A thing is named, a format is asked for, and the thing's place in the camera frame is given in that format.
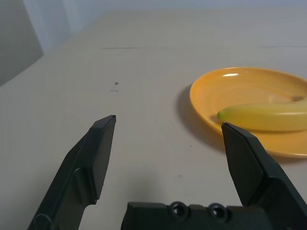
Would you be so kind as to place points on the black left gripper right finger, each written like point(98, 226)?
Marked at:
point(261, 172)

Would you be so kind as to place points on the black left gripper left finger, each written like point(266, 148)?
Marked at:
point(81, 167)

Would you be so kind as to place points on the yellow toy banana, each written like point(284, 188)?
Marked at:
point(263, 117)

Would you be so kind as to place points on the yellow plastic plate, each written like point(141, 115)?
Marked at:
point(239, 88)

